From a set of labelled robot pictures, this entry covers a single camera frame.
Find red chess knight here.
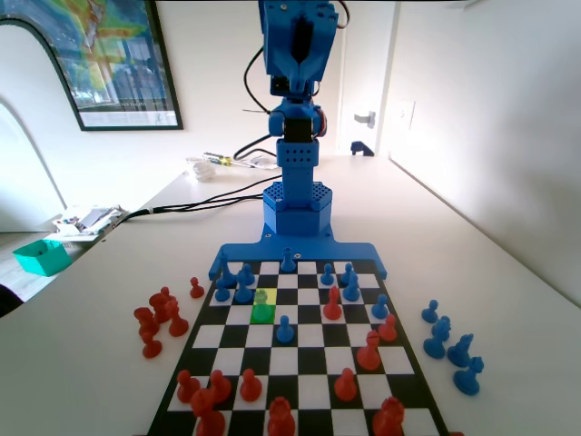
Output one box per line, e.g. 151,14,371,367
148,292,173,324
133,306,161,344

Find white door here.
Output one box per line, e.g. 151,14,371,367
338,0,397,158

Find black table cable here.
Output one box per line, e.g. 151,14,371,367
120,193,269,223
120,176,270,219

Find yellow green screwdriver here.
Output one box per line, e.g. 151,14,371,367
202,152,237,168

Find teal plastic box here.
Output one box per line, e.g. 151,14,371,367
12,239,74,278

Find black rounded object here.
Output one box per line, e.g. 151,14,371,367
0,283,24,319

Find white light switch plate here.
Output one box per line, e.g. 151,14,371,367
393,100,417,132

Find black framed map poster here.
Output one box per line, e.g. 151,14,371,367
0,0,185,133

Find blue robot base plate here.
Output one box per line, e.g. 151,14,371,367
207,180,390,281

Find white crumpled bag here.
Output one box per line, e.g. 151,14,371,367
184,156,215,183

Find black and white chessboard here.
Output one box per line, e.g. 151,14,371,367
147,258,450,436

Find blue chess king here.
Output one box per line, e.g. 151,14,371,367
219,251,238,287

